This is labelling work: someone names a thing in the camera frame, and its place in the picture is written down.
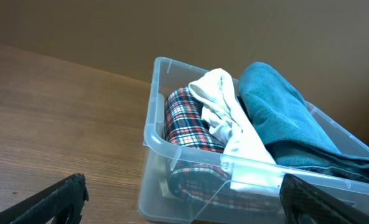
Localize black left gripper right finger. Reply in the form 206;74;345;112
279;174;369;224

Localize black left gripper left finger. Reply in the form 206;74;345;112
0;174;89;224

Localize blue denim jeans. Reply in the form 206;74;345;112
238;62;369;184

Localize white printed t-shirt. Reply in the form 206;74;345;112
188;68;282;196

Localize red navy plaid shirt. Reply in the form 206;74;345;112
164;86;281;215

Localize clear plastic storage bin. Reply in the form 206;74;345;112
139;57;369;224

